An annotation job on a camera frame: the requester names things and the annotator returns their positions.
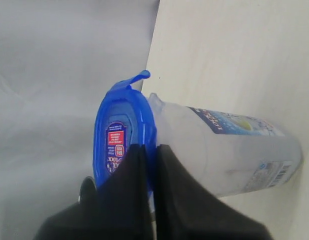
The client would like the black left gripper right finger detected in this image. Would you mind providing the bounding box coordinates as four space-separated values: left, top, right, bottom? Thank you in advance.
154 144 273 240

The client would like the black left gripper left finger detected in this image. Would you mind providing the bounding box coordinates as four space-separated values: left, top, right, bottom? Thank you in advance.
34 144 154 240

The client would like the blue container lid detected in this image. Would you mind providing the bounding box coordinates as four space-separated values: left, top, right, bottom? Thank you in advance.
92 70 157 187

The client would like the stainless steel cup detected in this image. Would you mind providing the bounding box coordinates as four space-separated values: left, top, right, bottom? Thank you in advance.
78 176 97 204

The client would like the clear plastic tall container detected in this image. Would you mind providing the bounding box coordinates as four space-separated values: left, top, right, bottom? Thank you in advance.
148 93 302 197

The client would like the white backdrop curtain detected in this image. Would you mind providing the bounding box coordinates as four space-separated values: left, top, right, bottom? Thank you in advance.
0 0 159 240

